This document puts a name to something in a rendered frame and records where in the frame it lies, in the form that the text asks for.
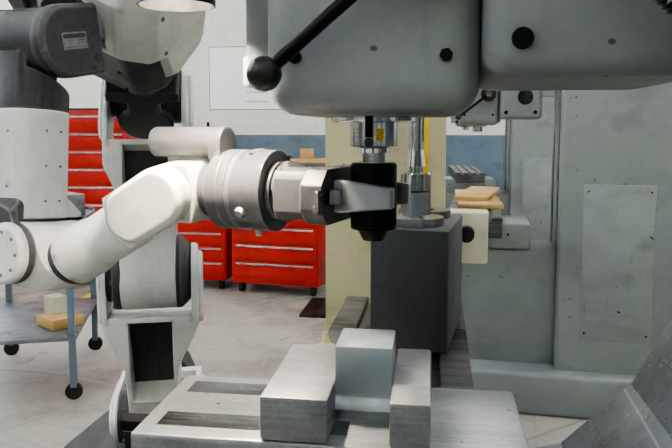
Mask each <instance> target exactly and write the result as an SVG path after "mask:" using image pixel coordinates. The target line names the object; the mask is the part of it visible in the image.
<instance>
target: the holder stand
mask: <svg viewBox="0 0 672 448"><path fill-rule="evenodd" d="M462 217H463V216H462V215H461V214H451V210H450V209H448V208H442V207H431V211H430V217H428V218H405V217H401V208H399V212H397V228H396V229H394V230H389V232H388V234H387V236H386V237H385V239H384V240H383V241H371V268H370V329H381V330H395V331H396V349H400V348H402V349H425V350H430V351H431V352H437V353H447V351H448V348H449V346H450V343H451V340H452V337H453V335H454V332H455V329H456V326H457V324H458V321H459V318H460V315H461V273H462Z"/></svg>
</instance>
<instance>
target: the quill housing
mask: <svg viewBox="0 0 672 448"><path fill-rule="evenodd" d="M334 1H335V0H268V56H269V57H272V56H274V55H275V54H276V53H277V52H278V51H279V50H280V49H281V48H282V47H284V46H285V45H286V44H287V43H288V42H289V41H290V40H291V39H292V38H294V37H295V36H296V35H297V34H298V33H299V32H300V31H301V30H302V29H304V28H305V27H306V26H307V25H308V24H309V23H310V22H311V21H312V20H314V19H315V18H316V17H317V16H318V15H319V14H320V13H321V12H322V11H324V10H325V9H326V8H327V7H328V6H329V5H330V4H331V3H332V2H334ZM481 8H482V0H357V1H356V2H355V3H354V4H353V5H351V6H350V7H349V8H348V9H347V10H346V11H345V12H344V13H342V14H341V15H340V16H339V17H338V18H337V19H336V20H335V21H334V22H332V23H331V24H330V25H329V26H328V27H327V28H326V29H325V30H323V31H322V32H321V33H320V34H319V35H318V36H317V37H316V38H314V39H313V40H312V41H311V42H310V43H309V44H308V45H307V46H306V47H304V48H303V49H302V50H301V51H300V52H299V53H298V54H297V55H295V56H294V57H293V58H292V59H291V60H290V61H289V62H288V63H286V64H285V65H284V66H283V67H282V68H281V70H282V78H281V81H280V83H279V84H278V86H277V87H276V88H275V89H273V90H271V91H270V95H271V97H272V98H273V100H274V102H275V103H276V104H277V105H278V106H279V107H280V108H281V109H282V110H283V111H285V112H287V113H289V114H293V115H299V116H310V117H322V118H331V117H332V116H417V118H446V117H452V116H455V115H457V114H459V113H461V112H463V111H464V110H465V109H467V108H468V107H469V106H470V105H471V104H472V103H473V102H474V100H475V98H476V96H477V94H478V91H479V86H480V58H481Z"/></svg>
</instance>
